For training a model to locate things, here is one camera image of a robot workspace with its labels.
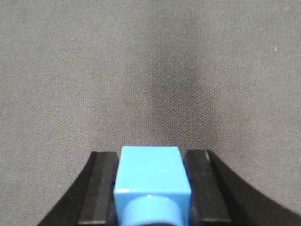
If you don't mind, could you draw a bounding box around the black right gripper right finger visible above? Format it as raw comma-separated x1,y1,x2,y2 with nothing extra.
184,150,301,226

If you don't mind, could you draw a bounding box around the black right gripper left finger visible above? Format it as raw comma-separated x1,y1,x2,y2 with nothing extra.
40,152,118,226

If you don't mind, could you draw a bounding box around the light blue block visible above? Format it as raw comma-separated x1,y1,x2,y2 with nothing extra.
113,146,192,226

